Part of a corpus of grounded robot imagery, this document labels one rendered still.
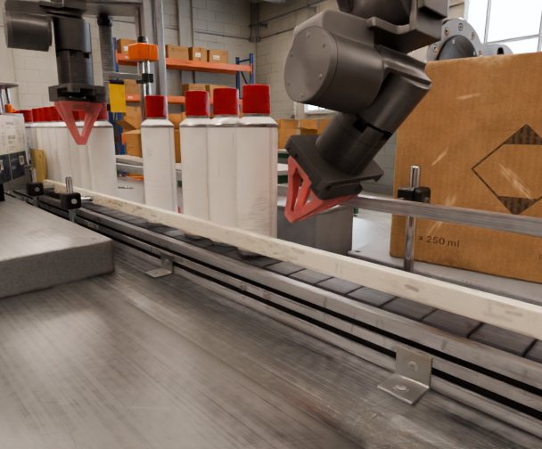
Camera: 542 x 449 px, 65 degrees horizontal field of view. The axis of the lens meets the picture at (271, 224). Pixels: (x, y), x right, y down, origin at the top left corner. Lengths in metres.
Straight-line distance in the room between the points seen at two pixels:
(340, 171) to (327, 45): 0.13
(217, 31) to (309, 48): 9.51
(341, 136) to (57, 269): 0.41
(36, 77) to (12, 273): 8.02
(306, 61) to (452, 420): 0.29
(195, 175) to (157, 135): 0.12
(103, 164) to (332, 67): 0.66
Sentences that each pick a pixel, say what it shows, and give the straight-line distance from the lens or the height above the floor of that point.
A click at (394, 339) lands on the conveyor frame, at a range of 0.39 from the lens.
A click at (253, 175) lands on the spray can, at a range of 0.51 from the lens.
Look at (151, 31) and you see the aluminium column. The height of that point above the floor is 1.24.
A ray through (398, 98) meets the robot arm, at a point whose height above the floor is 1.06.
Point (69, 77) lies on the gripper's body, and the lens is 0.82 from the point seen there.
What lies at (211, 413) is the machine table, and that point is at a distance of 0.35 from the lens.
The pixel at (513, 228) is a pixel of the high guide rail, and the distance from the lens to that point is 0.42.
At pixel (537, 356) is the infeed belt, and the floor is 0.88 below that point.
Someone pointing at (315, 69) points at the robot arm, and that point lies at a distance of 0.34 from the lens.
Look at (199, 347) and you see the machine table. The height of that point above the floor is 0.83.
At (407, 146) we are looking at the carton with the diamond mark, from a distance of 0.62.
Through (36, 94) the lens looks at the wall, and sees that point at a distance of 8.57.
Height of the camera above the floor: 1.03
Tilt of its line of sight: 13 degrees down
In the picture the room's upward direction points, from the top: straight up
